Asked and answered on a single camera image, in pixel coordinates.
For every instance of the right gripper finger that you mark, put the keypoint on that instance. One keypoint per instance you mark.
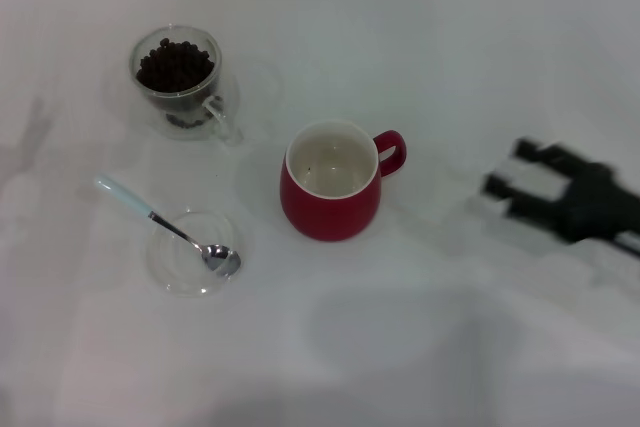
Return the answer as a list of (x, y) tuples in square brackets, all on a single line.
[(520, 194), (532, 153)]

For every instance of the dark coffee beans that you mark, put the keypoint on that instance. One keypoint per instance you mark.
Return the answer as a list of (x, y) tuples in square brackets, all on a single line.
[(172, 67)]

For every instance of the red ceramic mug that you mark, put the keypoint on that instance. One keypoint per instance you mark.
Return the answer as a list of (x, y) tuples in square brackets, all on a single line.
[(325, 214)]

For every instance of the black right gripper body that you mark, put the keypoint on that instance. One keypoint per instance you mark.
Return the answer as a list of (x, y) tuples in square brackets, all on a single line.
[(597, 199)]

